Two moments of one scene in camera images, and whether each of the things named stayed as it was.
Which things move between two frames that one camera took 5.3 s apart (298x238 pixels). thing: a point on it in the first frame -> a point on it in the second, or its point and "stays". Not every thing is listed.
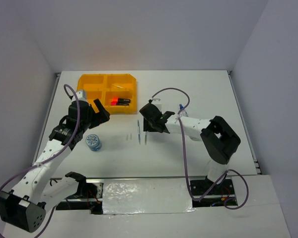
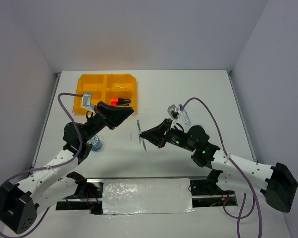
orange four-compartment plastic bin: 117,92 stays
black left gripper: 101,109 -> 111,116
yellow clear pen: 119,86 stays
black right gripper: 146,127 -> 156,135
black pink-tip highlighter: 119,104 stays
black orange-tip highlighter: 119,100 stays
